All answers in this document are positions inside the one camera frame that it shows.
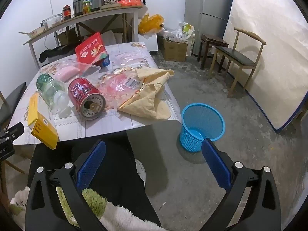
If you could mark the wooden chair dark seat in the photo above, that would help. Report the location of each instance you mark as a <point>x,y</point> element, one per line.
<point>235,55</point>

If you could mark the dark wooden stool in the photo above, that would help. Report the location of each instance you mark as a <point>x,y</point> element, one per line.
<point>214,39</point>

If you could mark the person's white shoe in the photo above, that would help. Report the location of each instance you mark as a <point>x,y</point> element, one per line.
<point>140,169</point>

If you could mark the black seat wooden chair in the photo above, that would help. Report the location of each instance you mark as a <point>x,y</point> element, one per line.
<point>12,103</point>

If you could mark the yellow plastic bag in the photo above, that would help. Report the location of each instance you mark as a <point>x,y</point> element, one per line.
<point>150,22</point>

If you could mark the clear plastic food container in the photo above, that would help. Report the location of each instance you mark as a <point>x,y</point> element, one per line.
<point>91,68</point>

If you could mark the brown cardboard box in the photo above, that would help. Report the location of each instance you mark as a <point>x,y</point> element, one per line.
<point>174,51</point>
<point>65,37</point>

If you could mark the yellow cardboard box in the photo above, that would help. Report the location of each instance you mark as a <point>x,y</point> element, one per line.
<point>42,127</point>

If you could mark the orange plastic bag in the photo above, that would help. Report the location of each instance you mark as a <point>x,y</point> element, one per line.
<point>130,0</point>

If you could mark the glass bowl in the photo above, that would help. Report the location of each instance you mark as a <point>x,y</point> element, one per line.
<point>51,21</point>

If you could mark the red snack bag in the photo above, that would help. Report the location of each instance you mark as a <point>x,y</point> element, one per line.
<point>90,50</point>

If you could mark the red drink can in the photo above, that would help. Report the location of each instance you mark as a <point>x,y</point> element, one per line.
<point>80,91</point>

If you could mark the grey pillow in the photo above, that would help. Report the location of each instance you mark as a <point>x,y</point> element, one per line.
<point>113,38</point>

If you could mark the wooden spoon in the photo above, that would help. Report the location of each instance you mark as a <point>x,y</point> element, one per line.
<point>24,33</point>

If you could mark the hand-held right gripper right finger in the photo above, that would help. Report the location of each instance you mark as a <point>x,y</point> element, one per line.
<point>215,166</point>

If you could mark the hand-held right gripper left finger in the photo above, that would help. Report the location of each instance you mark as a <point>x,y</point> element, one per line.
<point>92,163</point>

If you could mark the white green food package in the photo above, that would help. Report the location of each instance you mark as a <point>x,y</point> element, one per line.
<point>187,31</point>

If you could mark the green label plastic bottle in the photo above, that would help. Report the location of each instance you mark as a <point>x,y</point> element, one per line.
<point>48,86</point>

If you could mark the blue plastic wastebasket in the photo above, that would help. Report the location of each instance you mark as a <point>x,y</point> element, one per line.
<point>192,134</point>

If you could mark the clear plastic bag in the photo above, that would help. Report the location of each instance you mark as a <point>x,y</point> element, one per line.
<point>113,89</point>

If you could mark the white green fluffy robe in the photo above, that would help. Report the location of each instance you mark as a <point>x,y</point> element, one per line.
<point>120,219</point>

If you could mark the dark red sauce jar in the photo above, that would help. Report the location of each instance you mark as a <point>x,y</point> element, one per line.
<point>67,12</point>

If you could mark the grey refrigerator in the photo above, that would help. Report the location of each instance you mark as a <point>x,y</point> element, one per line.
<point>211,4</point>

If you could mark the ceramic bowl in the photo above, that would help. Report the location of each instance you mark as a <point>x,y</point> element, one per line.
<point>37,31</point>

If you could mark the black cloth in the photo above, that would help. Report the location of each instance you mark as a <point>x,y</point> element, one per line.
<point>51,53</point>

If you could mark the grey rice cooker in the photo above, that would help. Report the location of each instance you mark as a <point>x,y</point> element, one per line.
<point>96,2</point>

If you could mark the tan paper bag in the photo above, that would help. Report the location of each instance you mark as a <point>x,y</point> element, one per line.
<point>149,98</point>

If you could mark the person's leg black trousers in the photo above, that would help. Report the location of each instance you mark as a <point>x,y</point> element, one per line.
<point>115,173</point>

